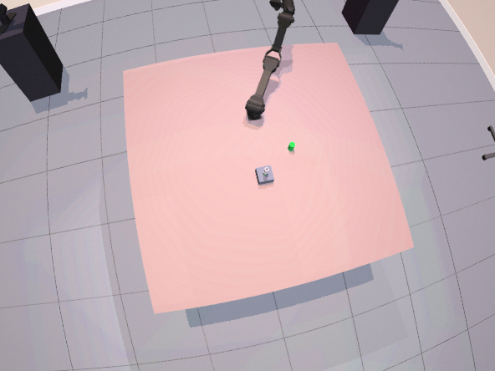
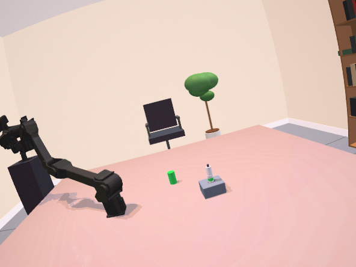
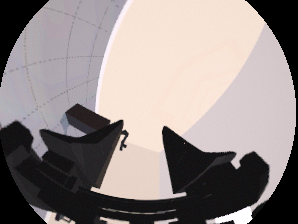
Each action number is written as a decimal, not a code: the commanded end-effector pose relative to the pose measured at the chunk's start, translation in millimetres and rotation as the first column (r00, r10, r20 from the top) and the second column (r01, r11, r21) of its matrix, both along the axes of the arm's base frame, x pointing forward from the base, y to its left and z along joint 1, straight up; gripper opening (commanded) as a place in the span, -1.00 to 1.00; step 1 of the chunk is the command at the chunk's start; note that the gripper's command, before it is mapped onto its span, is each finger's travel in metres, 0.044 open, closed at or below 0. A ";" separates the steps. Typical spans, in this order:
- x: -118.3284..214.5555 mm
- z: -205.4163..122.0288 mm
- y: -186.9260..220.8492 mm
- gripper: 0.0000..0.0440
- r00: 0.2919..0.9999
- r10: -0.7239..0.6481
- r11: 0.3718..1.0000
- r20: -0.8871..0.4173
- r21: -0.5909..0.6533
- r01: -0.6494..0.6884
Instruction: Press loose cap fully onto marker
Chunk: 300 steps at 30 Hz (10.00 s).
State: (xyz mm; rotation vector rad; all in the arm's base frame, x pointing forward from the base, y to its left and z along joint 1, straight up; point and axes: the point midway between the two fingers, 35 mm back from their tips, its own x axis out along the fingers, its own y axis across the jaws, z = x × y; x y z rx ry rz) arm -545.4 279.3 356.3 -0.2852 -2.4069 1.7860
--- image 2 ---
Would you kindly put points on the green marker cap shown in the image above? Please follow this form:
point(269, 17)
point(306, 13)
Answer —
point(171, 177)

